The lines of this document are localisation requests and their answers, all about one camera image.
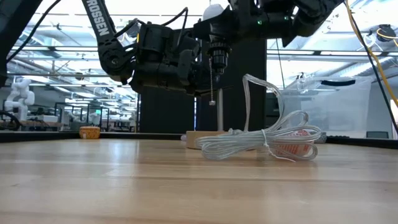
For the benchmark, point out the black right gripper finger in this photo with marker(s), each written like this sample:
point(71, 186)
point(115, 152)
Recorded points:
point(220, 28)

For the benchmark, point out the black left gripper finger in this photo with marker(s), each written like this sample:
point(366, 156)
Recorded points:
point(188, 71)

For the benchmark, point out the white light bulb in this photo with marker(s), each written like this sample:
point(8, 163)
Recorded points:
point(213, 11)

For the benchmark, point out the wooden base lamp with socket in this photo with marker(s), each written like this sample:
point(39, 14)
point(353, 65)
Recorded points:
point(219, 57)

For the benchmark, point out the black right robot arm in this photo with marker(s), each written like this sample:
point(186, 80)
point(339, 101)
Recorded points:
point(311, 15)

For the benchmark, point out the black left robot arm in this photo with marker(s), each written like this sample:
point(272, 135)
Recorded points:
point(115, 60)

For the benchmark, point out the black partition screen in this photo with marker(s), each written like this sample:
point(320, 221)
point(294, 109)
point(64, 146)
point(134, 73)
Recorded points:
point(236, 102)

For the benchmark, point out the yellow patterned tape roll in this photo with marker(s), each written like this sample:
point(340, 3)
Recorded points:
point(89, 132)

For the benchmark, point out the clear plastic storage bin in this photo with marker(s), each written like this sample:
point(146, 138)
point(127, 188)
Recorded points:
point(342, 109)

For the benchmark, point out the grey speckled roll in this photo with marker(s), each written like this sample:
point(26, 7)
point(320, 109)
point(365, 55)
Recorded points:
point(323, 137)

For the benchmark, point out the black round hoop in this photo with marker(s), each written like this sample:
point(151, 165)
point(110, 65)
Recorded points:
point(14, 119)

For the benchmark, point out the dark grey chair back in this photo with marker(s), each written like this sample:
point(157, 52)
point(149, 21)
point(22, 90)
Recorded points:
point(377, 135)

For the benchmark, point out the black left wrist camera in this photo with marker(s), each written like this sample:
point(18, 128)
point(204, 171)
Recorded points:
point(155, 37)

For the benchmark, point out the black frame workbench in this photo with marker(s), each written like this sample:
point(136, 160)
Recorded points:
point(57, 115)

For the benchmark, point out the black table edge frame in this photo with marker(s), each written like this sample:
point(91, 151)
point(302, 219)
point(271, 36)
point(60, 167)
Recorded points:
point(46, 136)

